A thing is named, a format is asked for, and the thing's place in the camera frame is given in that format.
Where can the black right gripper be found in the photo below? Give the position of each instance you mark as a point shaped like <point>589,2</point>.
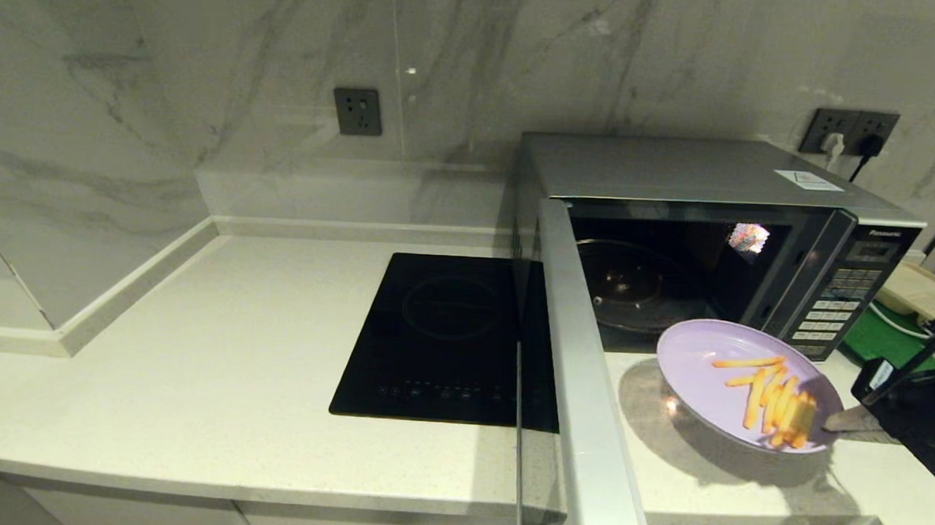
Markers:
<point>918,416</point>

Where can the purple plate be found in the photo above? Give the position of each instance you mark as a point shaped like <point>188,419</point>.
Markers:
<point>699,383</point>

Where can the black glass microwave door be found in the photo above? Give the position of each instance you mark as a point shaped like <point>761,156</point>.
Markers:
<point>588,394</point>

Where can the silver microwave oven body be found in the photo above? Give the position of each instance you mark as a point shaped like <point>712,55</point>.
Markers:
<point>677,169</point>

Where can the green plastic tray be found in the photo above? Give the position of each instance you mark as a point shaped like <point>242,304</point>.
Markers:
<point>882,344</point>

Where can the beige power strip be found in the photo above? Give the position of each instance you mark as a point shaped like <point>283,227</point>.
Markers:
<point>916,290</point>

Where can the white sticker label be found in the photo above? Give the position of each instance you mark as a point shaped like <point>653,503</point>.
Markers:
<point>807,181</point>

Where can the white plug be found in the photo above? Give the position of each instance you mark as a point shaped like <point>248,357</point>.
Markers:
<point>832,146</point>

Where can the black induction cooktop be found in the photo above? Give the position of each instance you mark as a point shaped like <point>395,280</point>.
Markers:
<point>440,340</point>

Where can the grey double wall socket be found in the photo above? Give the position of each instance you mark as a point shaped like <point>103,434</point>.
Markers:
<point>844,121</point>

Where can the grey single wall socket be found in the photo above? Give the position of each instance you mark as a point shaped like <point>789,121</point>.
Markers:
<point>357,112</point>

